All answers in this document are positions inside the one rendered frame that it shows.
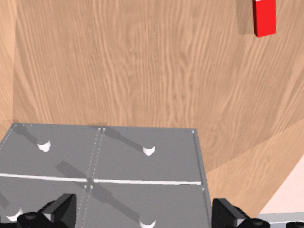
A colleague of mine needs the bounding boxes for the grey chest of drawers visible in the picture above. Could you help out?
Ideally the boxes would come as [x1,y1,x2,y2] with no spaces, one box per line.
[0,123,212,228]

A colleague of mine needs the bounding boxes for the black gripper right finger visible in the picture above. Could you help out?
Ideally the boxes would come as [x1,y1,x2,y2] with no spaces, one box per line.
[211,198,304,228]

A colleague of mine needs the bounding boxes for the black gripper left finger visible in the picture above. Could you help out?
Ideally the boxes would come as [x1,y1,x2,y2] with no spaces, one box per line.
[0,193,77,228]

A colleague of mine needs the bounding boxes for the red and white eraser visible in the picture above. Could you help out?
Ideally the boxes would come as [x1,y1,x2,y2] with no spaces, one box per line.
[252,0,276,37]

